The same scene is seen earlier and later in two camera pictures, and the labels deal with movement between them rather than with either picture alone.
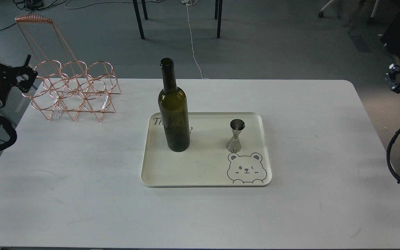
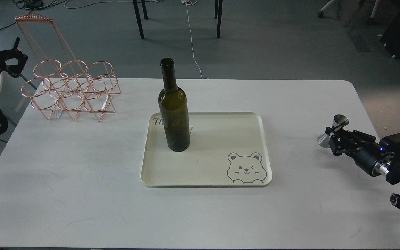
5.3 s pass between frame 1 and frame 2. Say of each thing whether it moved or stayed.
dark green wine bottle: stayed
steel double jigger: moved
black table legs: stayed
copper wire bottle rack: stayed
